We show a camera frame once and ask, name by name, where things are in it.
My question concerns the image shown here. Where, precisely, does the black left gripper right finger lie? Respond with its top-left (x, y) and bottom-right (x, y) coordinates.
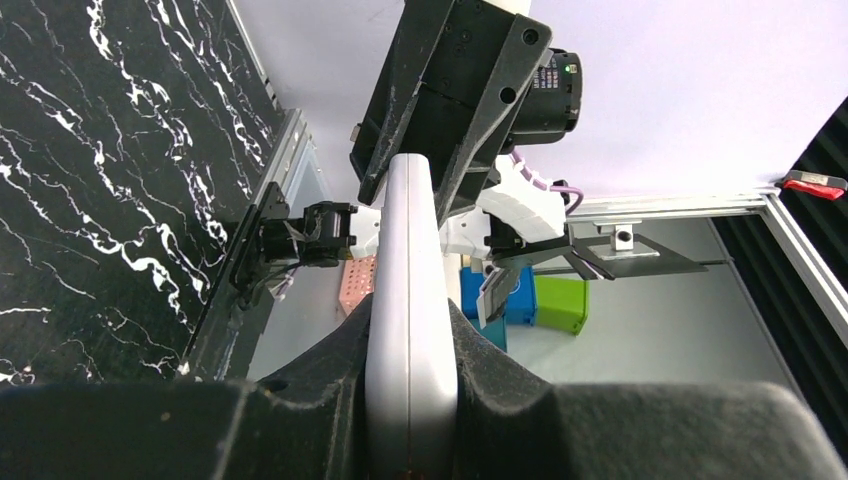
top-left (450, 307), bottom-right (845, 479)

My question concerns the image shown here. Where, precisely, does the red handled clamp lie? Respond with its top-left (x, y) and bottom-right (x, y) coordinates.
top-left (776, 170), bottom-right (847, 201)

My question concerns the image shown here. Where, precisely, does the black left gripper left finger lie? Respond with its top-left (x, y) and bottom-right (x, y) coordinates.
top-left (1, 300), bottom-right (372, 479)

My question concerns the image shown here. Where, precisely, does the copper perforated board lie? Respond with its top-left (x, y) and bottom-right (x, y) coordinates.
top-left (338, 255), bottom-right (377, 318)

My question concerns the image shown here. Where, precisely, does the black base bar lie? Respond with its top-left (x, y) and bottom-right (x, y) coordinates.
top-left (176, 182), bottom-right (289, 381)

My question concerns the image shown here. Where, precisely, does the long white remote control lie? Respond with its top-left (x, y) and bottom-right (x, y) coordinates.
top-left (364, 153), bottom-right (459, 479)

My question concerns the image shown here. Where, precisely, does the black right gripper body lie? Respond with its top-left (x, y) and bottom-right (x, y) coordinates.
top-left (397, 0), bottom-right (584, 193)

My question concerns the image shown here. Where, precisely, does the green bin below table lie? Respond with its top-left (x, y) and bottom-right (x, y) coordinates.
top-left (534, 276), bottom-right (589, 336)

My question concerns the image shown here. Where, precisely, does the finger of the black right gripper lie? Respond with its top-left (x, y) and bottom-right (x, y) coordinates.
top-left (350, 1), bottom-right (458, 204)
top-left (434, 16), bottom-right (552, 225)

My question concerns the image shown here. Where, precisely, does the blue bin below table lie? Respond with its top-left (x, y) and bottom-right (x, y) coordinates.
top-left (459, 267), bottom-right (537, 352)

